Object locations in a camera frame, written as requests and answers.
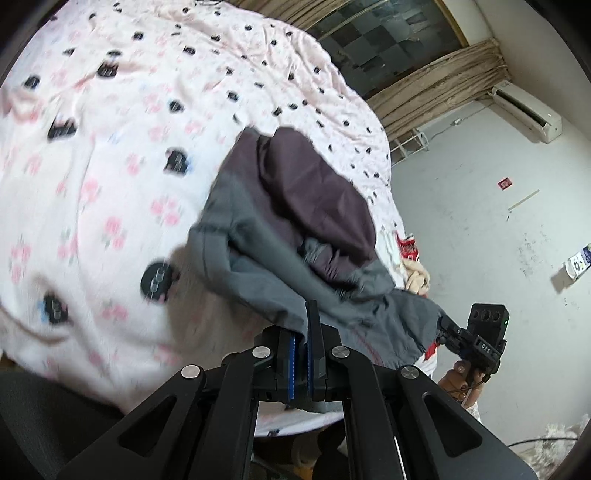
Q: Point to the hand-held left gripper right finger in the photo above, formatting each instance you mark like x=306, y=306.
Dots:
x=318, y=350

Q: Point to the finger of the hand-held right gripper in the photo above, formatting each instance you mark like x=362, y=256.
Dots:
x=450, y=333

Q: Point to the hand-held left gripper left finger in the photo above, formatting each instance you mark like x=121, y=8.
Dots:
x=292, y=369

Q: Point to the purple and grey jacket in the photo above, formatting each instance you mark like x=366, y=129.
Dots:
x=277, y=221

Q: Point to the person's right hand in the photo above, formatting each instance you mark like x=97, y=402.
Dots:
x=457, y=381

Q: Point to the red patterned cloth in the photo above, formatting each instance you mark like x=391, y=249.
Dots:
x=407, y=247

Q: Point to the white and blue packet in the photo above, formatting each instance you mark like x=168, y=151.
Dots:
x=578, y=264

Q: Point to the white crumpled cloth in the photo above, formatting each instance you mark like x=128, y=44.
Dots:
x=570, y=429

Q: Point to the white air conditioner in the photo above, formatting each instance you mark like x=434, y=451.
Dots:
x=526, y=108

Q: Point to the pink printed bed sheet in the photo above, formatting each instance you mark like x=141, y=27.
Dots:
x=115, y=138

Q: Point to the dark glass window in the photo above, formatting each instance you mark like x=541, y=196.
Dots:
x=388, y=41

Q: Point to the white wall strip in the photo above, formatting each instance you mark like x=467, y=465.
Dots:
x=524, y=201

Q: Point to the red wall sticker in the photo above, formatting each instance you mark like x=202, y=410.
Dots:
x=504, y=183

